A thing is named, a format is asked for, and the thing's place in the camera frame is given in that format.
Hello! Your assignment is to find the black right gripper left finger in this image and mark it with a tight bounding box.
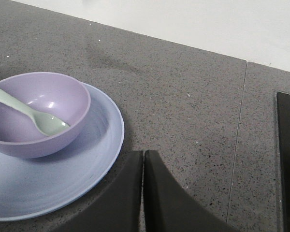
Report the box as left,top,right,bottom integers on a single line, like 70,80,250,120
54,151,144,232

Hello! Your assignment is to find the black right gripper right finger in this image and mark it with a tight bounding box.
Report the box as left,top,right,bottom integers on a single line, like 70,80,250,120
143,150,235,232

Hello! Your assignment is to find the pale green plastic spoon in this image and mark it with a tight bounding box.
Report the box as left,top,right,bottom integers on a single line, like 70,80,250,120
0,89,70,136

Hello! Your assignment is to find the purple plastic bowl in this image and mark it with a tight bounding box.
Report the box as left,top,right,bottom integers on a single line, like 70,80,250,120
0,72,91,159

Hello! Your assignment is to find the light blue plastic plate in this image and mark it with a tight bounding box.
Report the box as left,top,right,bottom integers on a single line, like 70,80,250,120
0,85,124,221

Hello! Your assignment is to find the black glass gas hob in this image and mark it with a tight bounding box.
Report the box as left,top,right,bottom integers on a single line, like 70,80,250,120
276,91,290,232

